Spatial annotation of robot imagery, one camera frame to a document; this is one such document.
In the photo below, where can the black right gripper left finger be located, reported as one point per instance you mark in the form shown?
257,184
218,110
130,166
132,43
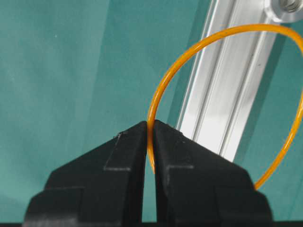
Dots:
102,188

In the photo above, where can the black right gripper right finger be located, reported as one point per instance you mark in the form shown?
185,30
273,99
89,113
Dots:
198,188

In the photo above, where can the green table cloth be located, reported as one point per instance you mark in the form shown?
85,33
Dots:
75,73

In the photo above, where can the aluminium extrusion rail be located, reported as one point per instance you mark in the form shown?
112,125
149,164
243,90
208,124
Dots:
221,90

